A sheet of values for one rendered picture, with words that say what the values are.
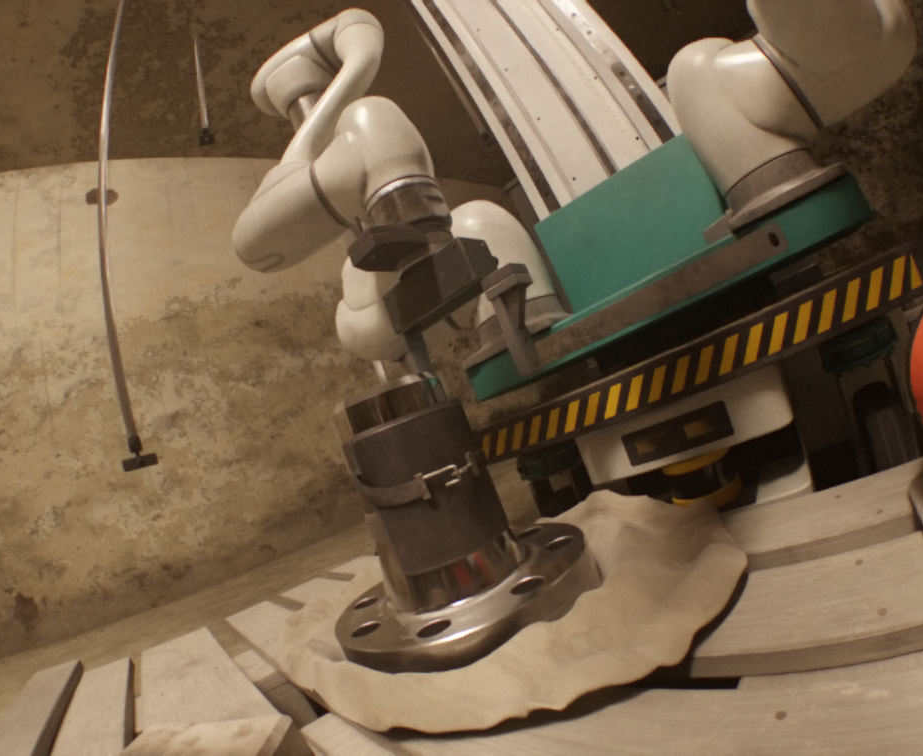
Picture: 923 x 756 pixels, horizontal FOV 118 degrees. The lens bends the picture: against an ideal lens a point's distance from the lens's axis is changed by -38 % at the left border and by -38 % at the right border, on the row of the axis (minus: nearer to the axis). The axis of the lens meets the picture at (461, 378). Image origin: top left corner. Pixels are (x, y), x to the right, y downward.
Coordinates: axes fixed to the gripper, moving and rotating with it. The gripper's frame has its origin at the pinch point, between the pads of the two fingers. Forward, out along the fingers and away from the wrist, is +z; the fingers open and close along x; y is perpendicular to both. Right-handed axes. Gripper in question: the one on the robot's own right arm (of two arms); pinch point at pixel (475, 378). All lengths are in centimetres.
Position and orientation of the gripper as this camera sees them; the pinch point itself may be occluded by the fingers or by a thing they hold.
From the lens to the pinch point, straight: 46.9
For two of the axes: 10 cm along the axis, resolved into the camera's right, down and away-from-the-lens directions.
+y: 6.3, -1.6, 7.6
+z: 3.7, 9.2, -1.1
